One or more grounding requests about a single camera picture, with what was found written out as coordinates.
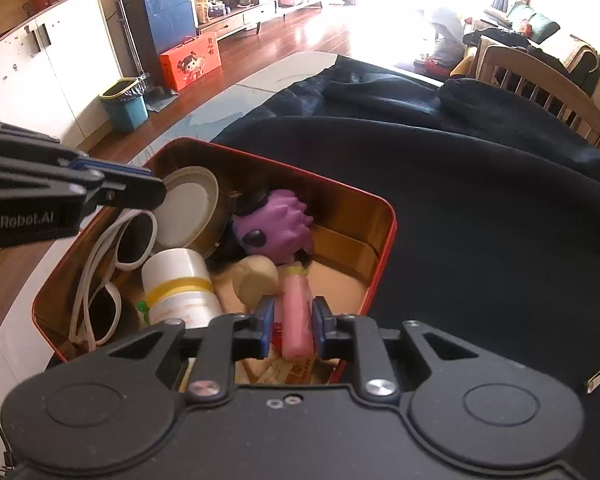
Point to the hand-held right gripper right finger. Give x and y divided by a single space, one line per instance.
320 327

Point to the black clothes pile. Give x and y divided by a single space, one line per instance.
495 37

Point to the round wooden knob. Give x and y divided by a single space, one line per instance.
255 277

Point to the wooden slatted chair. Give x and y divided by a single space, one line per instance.
535 77

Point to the pink plastic stick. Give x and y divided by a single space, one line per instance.
297 310

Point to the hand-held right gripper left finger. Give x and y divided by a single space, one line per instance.
266 325

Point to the white bottle yellow band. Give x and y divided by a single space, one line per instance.
180 270

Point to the white cabinet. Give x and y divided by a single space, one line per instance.
55 70

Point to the dark cabinet blue panel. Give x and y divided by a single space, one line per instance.
167 15

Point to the white frame sunglasses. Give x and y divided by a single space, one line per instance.
130 240

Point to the orange gift box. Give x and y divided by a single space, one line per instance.
190 62

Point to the brown round plate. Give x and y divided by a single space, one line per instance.
185 210

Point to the green sofa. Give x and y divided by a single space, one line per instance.
530 25

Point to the dark blue cloth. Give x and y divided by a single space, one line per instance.
480 235

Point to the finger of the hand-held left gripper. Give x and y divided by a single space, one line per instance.
115 168
130 192

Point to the red tin box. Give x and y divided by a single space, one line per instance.
330 195

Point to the beige sofa blanket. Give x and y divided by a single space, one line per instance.
577 57

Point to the wooden tv cabinet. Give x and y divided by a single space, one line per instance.
260 15

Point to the red basin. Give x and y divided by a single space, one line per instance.
432 67

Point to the white plastic bag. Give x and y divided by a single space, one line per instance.
445 35

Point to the purple toy figure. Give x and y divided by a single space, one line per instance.
280 220

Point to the small green toy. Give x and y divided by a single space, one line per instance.
142 308

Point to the beige printed packet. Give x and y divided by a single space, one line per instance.
290 372

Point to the blue trash bin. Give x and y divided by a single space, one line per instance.
125 107

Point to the small metal clip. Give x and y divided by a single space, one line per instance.
597 379

